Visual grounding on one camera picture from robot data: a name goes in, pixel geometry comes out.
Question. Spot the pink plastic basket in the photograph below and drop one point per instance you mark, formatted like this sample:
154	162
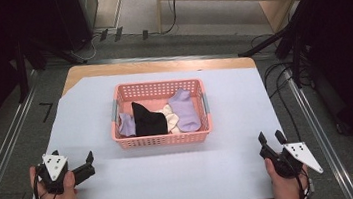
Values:
163	137

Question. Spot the person's right hand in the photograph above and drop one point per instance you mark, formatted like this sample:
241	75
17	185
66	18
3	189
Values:
285	189

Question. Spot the small purple sock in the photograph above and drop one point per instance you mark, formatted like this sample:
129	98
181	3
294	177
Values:
127	125

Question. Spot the black sock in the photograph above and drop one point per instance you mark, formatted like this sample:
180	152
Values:
148	121

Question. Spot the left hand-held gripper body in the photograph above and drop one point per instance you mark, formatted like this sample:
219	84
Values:
54	167

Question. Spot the large purple sock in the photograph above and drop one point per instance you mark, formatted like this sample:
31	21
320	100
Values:
186	113

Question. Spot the black metal stand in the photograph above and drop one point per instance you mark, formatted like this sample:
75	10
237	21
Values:
22	70

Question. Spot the wooden shelf unit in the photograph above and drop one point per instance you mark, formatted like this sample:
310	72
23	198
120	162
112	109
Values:
274	4

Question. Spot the cream sock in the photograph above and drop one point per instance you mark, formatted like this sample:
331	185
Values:
170	117

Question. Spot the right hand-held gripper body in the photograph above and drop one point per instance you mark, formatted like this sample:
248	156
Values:
296	156

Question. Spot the black stand leg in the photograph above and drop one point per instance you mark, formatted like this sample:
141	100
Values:
262	44

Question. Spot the dark cabinet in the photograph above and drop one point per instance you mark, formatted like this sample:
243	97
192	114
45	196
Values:
80	13

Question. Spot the white table sheet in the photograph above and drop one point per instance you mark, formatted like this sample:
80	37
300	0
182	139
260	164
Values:
173	173

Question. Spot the wooden table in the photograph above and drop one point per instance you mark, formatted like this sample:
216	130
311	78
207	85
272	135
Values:
147	66

